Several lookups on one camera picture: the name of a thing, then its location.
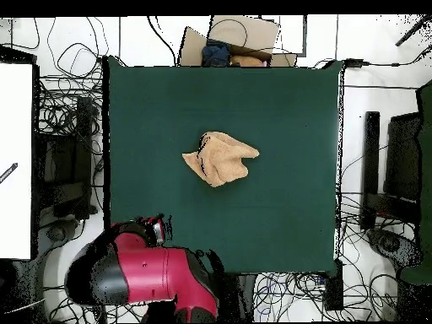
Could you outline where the brown cardboard box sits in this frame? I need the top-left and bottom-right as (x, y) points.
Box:
(178, 14), (298, 68)

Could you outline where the black cable over cardboard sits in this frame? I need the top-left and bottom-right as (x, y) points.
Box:
(207, 18), (249, 46)

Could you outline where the black cable tangle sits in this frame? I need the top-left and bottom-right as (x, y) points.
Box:
(35, 75), (104, 136)

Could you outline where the orange garment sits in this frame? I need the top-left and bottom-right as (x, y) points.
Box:
(229, 54), (266, 68)

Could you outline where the tan terry towel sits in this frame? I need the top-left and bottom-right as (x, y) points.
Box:
(181, 130), (261, 188)

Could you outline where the black upright bar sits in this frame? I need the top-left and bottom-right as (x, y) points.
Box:
(360, 111), (381, 230)

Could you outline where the black equipment stand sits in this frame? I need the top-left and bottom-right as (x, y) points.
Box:
(35, 95), (99, 220)

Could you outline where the looped black cable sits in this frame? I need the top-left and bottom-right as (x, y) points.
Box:
(46, 16), (111, 78)

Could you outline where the black monitor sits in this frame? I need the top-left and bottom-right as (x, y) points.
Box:
(384, 112), (423, 203)

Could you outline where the black marker pen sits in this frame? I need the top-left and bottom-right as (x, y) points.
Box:
(0, 162), (19, 185)

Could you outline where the green chair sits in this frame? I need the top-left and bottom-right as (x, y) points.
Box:
(399, 80), (432, 284)

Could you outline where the black tripod leg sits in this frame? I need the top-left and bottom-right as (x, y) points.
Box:
(395, 14), (432, 47)

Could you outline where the dark green table cloth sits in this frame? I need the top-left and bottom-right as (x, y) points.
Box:
(102, 55), (345, 277)

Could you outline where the black power strip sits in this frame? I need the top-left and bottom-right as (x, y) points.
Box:
(324, 259), (344, 311)

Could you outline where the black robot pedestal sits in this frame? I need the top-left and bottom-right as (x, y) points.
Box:
(215, 273), (257, 321)

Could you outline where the dark blue garment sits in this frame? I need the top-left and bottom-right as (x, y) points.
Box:
(201, 39), (232, 68)

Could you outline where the white board with black frame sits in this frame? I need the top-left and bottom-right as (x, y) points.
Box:
(0, 45), (40, 261)

